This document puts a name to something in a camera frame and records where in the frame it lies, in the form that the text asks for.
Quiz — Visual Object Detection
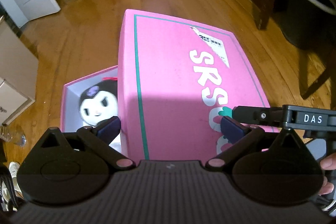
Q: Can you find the white shoe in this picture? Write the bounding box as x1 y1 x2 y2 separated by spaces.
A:
9 161 22 193

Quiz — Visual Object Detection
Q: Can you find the pink box lid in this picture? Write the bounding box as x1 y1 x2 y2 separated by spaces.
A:
117 9 280 160

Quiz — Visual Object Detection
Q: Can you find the person's right hand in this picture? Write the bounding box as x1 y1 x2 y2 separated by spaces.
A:
318 153 336 195

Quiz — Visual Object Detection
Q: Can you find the dark wooden chair leg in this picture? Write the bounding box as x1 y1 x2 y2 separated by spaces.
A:
299 46 336 100

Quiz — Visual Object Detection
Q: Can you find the beige drawer cabinet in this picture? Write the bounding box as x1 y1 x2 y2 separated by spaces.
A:
0 21 40 125

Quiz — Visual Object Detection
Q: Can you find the black and white plush doll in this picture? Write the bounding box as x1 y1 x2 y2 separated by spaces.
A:
79 77 124 147

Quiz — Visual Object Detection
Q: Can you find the clear plastic water bottle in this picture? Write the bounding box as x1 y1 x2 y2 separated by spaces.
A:
0 126 27 146

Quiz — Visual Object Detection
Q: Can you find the black trash bin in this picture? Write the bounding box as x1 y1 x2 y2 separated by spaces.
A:
285 0 336 50

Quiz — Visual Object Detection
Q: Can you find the pink cardboard box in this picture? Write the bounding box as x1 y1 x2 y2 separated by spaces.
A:
60 65 124 153

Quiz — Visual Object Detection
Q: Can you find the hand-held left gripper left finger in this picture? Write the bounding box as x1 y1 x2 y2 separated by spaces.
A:
34 116 136 170

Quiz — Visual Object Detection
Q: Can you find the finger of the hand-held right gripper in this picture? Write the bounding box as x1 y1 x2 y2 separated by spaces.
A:
232 106 286 127

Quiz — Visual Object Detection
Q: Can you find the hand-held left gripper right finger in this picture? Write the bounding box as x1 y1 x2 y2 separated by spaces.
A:
205 116 310 169

